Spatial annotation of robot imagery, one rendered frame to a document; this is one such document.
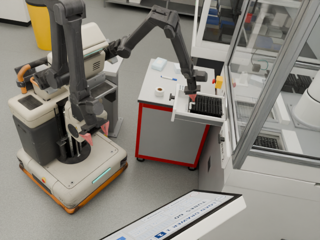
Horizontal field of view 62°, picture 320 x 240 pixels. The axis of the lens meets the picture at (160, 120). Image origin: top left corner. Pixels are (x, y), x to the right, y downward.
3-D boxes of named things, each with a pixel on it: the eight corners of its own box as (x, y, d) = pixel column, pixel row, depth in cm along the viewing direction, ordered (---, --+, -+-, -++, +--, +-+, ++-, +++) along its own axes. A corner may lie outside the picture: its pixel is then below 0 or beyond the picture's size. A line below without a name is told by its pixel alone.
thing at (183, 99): (174, 118, 173) (175, 111, 169) (177, 95, 192) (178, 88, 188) (235, 129, 172) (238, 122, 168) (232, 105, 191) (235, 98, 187)
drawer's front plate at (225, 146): (221, 168, 149) (226, 155, 142) (219, 132, 170) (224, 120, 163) (224, 169, 149) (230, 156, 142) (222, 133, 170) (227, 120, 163)
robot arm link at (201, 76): (185, 61, 157) (182, 73, 154) (205, 61, 152) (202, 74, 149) (191, 72, 167) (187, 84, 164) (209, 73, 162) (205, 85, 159)
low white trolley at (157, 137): (133, 164, 246) (137, 99, 196) (144, 120, 293) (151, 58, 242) (195, 175, 245) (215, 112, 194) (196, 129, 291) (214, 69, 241)
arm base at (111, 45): (113, 40, 163) (98, 46, 155) (121, 36, 157) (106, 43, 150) (120, 54, 166) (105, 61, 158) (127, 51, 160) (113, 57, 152)
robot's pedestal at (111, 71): (87, 133, 269) (81, 67, 218) (96, 114, 291) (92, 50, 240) (116, 138, 268) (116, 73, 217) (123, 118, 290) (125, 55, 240)
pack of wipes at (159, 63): (161, 71, 227) (161, 67, 224) (150, 68, 229) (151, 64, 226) (166, 64, 238) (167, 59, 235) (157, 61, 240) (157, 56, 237)
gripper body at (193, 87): (185, 88, 172) (183, 78, 167) (201, 87, 169) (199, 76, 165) (184, 94, 167) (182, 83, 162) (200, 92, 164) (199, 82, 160)
